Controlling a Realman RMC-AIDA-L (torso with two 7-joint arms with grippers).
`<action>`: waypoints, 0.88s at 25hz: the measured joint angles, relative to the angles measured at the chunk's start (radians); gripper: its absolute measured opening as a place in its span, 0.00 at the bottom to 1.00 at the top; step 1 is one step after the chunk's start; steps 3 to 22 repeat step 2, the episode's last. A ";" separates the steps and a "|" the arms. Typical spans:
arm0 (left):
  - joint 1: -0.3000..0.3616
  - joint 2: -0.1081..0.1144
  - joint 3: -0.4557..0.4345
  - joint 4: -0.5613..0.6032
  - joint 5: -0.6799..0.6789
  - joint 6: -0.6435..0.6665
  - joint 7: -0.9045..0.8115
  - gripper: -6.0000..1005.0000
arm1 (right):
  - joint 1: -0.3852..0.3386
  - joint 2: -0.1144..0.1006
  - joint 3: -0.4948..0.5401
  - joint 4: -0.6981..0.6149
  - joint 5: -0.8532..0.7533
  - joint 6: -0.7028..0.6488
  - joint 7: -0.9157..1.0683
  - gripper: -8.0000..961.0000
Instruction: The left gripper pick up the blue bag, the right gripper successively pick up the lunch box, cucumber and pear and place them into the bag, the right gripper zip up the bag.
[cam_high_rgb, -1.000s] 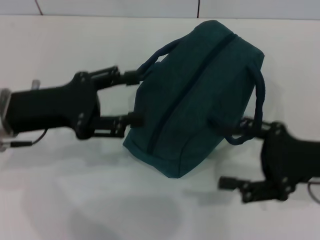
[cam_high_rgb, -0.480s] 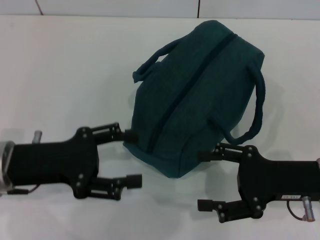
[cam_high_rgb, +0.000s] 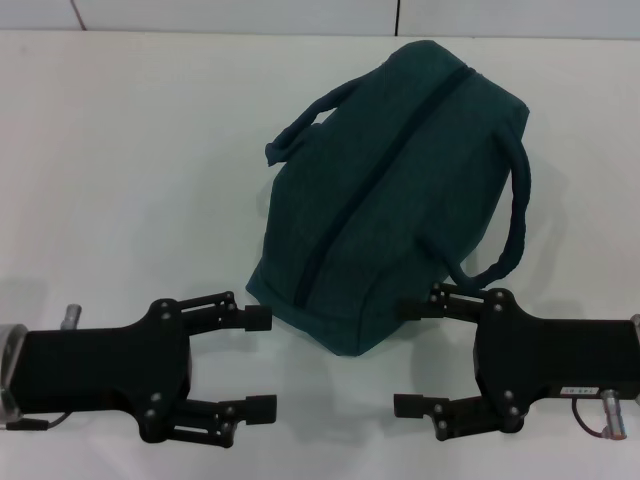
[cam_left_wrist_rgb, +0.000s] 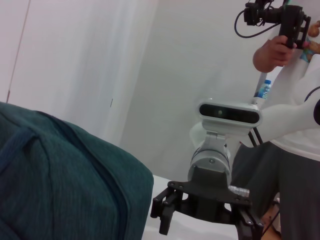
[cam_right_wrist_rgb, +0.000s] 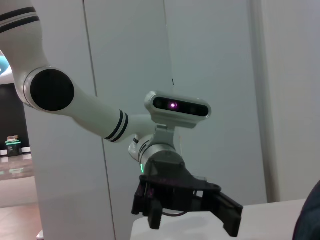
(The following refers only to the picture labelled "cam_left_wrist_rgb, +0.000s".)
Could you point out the white black-banded right robot arm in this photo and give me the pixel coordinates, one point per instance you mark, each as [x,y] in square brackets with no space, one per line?
[275,120]

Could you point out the dark teal insulated lunch bag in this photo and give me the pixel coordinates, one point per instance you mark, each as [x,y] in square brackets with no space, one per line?
[62,175]

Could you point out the clear water bottle blue cap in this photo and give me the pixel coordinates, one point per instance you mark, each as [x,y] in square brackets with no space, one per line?
[265,90]

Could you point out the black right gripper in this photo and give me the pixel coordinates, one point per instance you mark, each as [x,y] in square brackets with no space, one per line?
[207,197]

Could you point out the black handheld camera rig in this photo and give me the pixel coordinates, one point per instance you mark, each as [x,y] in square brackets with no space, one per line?
[285,20]

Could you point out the person in white shirt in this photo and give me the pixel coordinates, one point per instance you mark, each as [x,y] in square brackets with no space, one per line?
[287,162]

